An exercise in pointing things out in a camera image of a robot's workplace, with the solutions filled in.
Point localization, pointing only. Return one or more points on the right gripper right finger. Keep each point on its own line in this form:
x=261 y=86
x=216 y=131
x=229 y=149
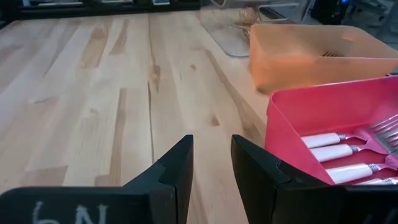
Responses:
x=264 y=193

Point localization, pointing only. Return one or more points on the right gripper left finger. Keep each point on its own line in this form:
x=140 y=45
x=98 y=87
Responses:
x=177 y=168

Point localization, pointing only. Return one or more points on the clear plastic bin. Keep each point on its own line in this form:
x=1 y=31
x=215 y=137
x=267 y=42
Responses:
x=224 y=34

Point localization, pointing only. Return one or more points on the gold fork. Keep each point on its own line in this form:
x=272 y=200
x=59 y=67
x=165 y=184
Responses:
x=248 y=17

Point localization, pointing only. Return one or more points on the pink plastic bin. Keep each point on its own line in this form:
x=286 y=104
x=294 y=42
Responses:
x=311 y=105

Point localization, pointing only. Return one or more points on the orange plastic bin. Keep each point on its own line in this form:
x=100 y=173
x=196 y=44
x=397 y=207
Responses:
x=295 y=62

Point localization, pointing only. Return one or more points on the black box with blue light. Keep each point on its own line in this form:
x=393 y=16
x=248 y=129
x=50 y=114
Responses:
x=329 y=11

